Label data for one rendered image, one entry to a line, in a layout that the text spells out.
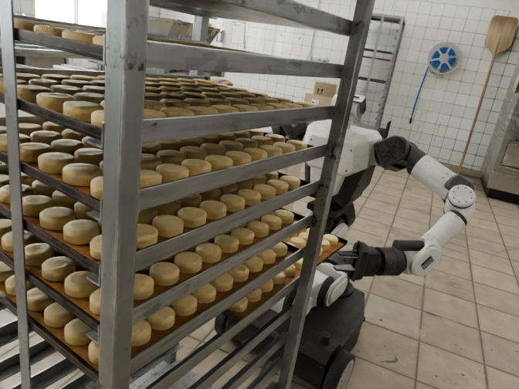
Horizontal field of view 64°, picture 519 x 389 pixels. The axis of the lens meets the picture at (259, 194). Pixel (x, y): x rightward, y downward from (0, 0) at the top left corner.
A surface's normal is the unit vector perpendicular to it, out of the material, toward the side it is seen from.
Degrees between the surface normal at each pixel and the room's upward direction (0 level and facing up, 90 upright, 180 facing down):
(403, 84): 90
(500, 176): 92
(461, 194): 47
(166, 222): 0
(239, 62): 90
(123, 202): 90
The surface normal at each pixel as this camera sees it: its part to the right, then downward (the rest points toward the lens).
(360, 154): 0.18, 0.29
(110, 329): -0.56, 0.20
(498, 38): -0.35, 0.14
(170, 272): 0.15, -0.93
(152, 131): 0.82, 0.30
